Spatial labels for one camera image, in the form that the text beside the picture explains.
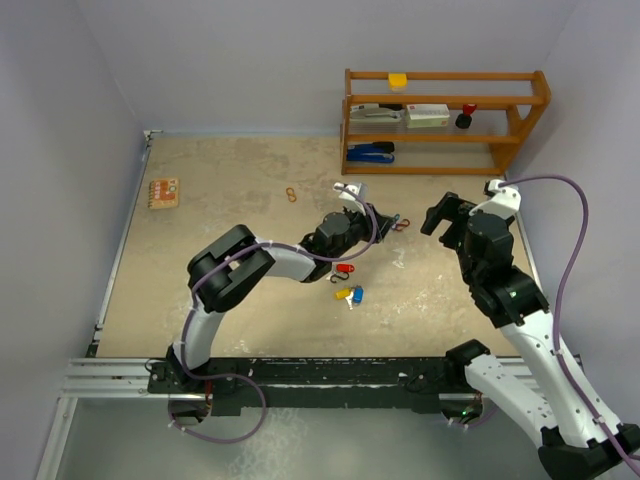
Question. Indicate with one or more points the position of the blue tag key lower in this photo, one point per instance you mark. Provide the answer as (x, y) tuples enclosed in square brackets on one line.
[(355, 297)]

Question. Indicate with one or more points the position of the white red box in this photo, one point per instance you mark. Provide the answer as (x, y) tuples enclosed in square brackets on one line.
[(427, 115)]

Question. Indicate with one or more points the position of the yellow tag key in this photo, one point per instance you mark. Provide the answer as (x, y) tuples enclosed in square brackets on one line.
[(343, 294)]

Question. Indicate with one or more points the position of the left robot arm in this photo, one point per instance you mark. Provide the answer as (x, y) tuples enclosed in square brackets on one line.
[(222, 275)]

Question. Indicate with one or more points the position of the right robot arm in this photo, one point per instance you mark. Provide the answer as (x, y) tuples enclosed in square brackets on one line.
[(577, 436)]

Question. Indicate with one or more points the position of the red black stamp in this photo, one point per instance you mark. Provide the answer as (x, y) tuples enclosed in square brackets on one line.
[(464, 119)]

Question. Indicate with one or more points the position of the black base frame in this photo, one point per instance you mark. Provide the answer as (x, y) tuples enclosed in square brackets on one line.
[(409, 383)]

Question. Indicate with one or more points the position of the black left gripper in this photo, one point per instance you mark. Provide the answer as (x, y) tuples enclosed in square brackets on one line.
[(382, 225)]

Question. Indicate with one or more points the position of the orange small notebook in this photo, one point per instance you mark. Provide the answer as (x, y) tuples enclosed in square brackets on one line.
[(163, 193)]

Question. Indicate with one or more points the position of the yellow block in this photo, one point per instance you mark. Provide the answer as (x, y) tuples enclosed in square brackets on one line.
[(397, 82)]

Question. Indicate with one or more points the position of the aluminium rail frame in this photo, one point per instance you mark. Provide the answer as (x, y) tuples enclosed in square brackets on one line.
[(93, 378)]

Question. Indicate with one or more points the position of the wooden shelf rack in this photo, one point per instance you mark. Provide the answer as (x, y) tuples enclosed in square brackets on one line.
[(493, 111)]

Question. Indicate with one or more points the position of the red tag key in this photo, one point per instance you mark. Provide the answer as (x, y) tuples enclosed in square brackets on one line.
[(344, 268)]

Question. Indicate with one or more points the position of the blue black stapler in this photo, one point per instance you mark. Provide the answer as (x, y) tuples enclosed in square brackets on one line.
[(379, 152)]

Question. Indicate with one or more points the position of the red carabiner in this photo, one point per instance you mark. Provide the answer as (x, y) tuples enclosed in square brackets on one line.
[(402, 224)]

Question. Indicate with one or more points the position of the orange carabiner far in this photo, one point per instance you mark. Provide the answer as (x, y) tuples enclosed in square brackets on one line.
[(291, 195)]

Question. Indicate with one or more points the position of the white grey stapler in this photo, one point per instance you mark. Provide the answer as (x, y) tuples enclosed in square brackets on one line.
[(376, 113)]

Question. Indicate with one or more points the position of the black carabiner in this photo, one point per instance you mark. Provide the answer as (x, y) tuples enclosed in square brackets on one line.
[(338, 276)]

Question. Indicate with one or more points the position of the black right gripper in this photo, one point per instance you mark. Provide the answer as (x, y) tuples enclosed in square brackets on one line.
[(452, 208)]

